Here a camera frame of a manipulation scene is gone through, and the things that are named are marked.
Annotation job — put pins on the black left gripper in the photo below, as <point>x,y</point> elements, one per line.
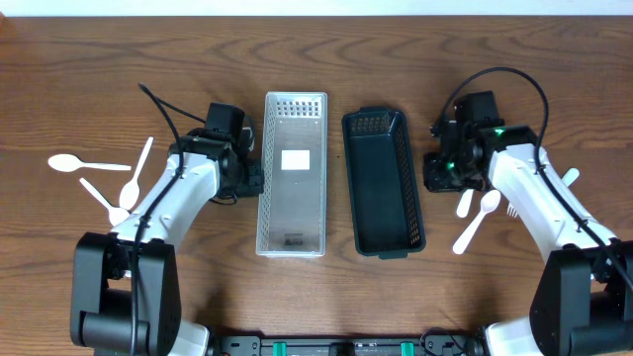
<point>254,183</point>

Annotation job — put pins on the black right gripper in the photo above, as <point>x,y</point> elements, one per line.
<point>433,180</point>

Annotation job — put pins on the white plastic spoon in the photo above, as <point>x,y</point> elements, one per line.
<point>488,204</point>
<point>130,191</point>
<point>70,163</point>
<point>116,215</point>

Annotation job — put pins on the white plastic fork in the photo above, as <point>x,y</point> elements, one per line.
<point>511,211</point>
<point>464,204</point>
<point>571,176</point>

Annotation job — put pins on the clear perforated plastic basket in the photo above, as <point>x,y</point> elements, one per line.
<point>292,207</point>

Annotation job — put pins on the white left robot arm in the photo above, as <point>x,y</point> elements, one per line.
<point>125,287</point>

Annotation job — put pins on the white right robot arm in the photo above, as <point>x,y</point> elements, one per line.
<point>583,302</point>

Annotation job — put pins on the dark green plastic basket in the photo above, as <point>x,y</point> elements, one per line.
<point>385,206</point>

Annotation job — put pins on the white plastic spoon upright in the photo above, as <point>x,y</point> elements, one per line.
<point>130,191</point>

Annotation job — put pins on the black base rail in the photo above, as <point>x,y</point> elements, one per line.
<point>433,342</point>

